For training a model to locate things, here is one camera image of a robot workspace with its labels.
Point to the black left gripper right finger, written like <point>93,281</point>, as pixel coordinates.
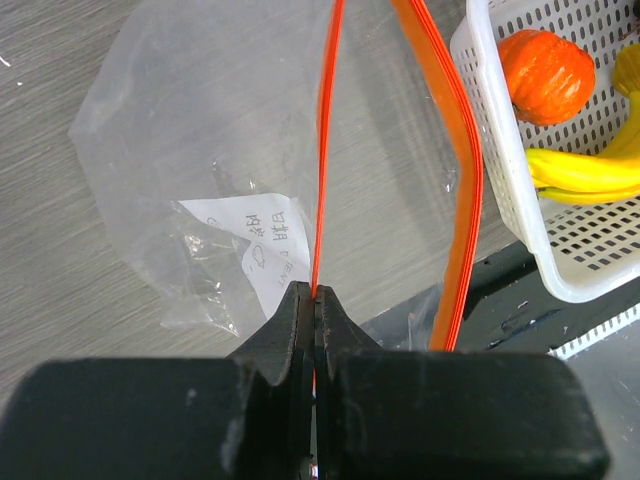
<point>430,415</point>

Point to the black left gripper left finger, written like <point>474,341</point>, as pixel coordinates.
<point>245,416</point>

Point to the clear zip bag orange zipper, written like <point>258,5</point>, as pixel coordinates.
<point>234,147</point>

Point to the yellow toy banana bunch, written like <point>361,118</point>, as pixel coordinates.
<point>610,176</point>

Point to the white perforated plastic basket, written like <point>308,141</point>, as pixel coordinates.
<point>582,252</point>

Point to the orange toy pumpkin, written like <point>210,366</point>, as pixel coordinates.
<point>549,79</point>

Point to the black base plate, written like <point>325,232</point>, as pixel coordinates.
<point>508,309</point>

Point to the white slotted cable duct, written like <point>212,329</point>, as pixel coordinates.
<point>596,334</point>

